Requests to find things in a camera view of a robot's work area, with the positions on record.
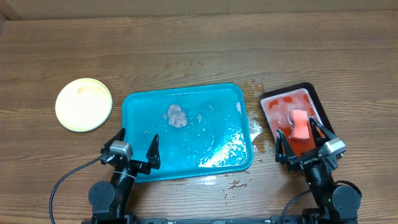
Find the yellow plate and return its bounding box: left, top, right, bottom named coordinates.
left=55, top=78, right=113, bottom=132

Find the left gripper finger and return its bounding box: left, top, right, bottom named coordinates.
left=101, top=128, right=126, bottom=152
left=146, top=134, right=160, bottom=169

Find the green and pink sponge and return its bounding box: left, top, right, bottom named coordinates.
left=289, top=110, right=310, bottom=140

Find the black tray with red water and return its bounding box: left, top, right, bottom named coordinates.
left=259, top=82, right=335, bottom=157

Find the teal plastic tray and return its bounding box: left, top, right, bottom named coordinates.
left=122, top=83, right=254, bottom=182

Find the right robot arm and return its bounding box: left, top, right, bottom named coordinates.
left=275, top=117, right=362, bottom=223

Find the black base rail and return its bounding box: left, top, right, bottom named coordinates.
left=81, top=213, right=358, bottom=224

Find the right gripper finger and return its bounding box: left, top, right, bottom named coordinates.
left=275, top=129, right=297, bottom=164
left=309, top=116, right=337, bottom=147

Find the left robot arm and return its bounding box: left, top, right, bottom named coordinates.
left=88, top=128, right=160, bottom=223

